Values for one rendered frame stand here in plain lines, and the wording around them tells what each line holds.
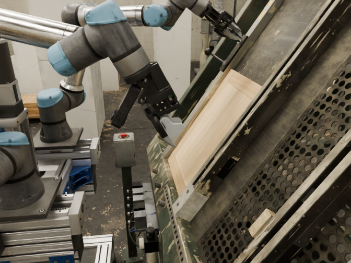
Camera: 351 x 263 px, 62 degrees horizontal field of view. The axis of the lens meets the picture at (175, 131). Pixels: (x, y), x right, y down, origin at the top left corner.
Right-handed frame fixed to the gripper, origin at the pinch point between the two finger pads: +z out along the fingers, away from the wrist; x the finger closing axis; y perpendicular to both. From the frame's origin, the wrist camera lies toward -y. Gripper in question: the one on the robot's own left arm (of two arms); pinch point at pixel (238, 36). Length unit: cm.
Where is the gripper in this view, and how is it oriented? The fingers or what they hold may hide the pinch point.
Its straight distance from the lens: 135.0
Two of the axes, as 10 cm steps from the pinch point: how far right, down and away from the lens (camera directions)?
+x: 5.6, -7.8, -2.6
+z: 8.1, 4.7, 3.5
